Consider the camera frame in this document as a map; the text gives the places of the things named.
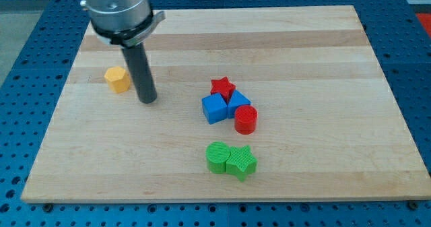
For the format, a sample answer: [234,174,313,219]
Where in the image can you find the red cylinder block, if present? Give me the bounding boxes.
[234,105,258,135]

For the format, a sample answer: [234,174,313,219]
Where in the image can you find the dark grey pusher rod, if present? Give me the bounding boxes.
[122,43,157,104]

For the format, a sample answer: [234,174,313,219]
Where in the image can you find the wooden board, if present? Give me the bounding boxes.
[22,5,430,203]

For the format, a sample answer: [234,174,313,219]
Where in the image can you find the blue triangle block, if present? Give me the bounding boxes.
[227,90,251,119]

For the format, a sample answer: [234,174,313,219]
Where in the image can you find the red star block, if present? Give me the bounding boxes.
[210,77,236,103]

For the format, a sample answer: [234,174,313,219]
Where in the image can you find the green star block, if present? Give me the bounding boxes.
[226,145,258,182]

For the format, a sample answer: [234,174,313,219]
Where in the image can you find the blue cube block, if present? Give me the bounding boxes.
[201,93,228,125]

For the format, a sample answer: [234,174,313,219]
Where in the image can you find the yellow hexagon block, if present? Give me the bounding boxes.
[104,66,131,94]

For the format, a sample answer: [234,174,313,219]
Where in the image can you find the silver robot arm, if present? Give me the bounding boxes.
[80,0,166,48]

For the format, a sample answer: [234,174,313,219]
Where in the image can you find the green cylinder block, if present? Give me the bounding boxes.
[205,141,230,174]

